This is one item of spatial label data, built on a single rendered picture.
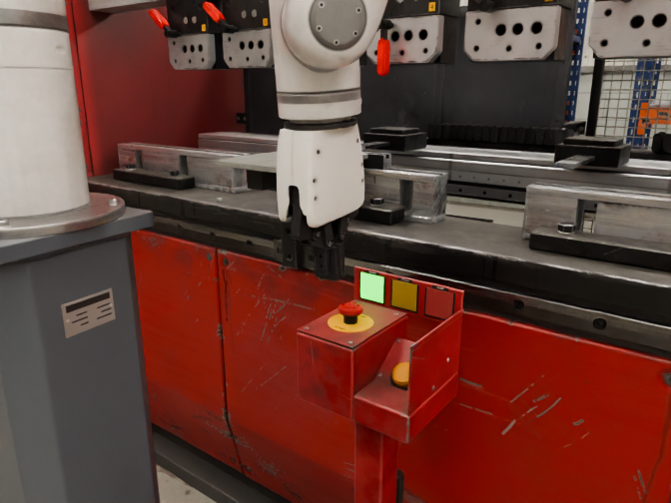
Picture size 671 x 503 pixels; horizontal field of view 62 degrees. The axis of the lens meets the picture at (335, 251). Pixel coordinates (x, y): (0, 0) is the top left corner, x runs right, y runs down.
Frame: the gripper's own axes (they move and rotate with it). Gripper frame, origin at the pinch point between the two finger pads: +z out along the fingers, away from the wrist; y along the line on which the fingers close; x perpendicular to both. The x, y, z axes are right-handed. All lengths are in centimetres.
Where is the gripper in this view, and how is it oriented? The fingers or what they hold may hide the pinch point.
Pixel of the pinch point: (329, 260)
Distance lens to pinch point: 62.1
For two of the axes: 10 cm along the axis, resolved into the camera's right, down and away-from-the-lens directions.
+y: -6.0, 3.1, -7.4
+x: 8.0, 1.7, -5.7
